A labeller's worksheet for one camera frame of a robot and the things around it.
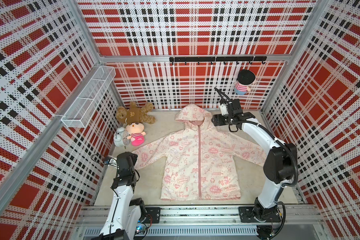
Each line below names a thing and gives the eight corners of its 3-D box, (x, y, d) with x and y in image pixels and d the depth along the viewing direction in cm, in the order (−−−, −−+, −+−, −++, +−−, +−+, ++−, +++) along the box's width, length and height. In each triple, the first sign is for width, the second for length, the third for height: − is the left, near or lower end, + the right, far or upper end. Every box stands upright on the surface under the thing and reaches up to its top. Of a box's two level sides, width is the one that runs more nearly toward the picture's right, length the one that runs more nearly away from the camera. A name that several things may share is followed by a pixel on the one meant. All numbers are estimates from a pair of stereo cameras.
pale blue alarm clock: (118, 148, 99) (111, 140, 91) (122, 135, 106) (116, 126, 97) (127, 148, 99) (121, 140, 91) (131, 135, 105) (126, 126, 97)
